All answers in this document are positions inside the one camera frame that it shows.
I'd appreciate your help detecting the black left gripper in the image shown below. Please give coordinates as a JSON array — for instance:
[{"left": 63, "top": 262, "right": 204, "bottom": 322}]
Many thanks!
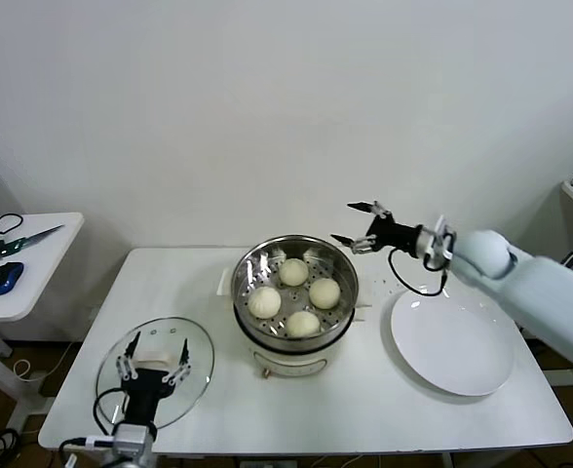
[{"left": 114, "top": 331, "right": 193, "bottom": 426}]

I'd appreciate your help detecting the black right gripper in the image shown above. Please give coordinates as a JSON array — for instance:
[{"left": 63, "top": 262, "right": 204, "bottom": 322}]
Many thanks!
[{"left": 330, "top": 199, "right": 425, "bottom": 257}]

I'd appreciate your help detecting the round glass pot lid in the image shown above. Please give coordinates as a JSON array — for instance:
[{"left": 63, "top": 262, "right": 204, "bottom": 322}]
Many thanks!
[{"left": 95, "top": 316, "right": 216, "bottom": 433}]

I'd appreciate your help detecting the white steamed baozi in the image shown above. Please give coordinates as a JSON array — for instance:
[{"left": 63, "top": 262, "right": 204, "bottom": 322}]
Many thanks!
[
  {"left": 279, "top": 257, "right": 311, "bottom": 288},
  {"left": 285, "top": 310, "right": 322, "bottom": 339},
  {"left": 247, "top": 286, "right": 284, "bottom": 320},
  {"left": 308, "top": 277, "right": 342, "bottom": 310}
]

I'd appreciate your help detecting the perforated steel steamer basket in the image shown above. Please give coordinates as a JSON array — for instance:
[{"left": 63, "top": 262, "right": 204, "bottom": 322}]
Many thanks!
[{"left": 232, "top": 235, "right": 360, "bottom": 353}]

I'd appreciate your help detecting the small white side table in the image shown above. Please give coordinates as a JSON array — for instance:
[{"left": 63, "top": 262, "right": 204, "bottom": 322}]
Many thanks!
[{"left": 0, "top": 211, "right": 86, "bottom": 430}]

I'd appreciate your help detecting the large white round plate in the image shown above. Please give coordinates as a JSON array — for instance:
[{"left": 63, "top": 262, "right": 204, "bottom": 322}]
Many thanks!
[{"left": 390, "top": 287, "right": 516, "bottom": 398}]

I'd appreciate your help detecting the blue computer mouse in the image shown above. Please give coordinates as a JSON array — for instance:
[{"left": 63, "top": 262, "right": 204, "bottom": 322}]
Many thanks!
[{"left": 0, "top": 261, "right": 25, "bottom": 295}]

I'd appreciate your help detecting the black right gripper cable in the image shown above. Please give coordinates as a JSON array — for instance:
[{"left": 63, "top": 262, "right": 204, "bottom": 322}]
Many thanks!
[{"left": 388, "top": 246, "right": 451, "bottom": 297}]

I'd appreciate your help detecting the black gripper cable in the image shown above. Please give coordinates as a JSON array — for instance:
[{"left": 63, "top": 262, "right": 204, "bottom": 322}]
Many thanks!
[
  {"left": 388, "top": 246, "right": 451, "bottom": 297},
  {"left": 94, "top": 387, "right": 133, "bottom": 436}
]

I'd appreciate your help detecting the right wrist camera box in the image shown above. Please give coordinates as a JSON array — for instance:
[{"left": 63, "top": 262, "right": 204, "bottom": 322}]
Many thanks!
[{"left": 432, "top": 216, "right": 459, "bottom": 262}]

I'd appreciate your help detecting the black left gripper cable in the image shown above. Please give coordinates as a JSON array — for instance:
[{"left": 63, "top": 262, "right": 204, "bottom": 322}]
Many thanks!
[{"left": 94, "top": 387, "right": 133, "bottom": 436}]

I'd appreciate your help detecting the white floor cable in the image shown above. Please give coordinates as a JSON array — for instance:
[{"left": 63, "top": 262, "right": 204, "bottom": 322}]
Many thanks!
[{"left": 13, "top": 340, "right": 81, "bottom": 386}]

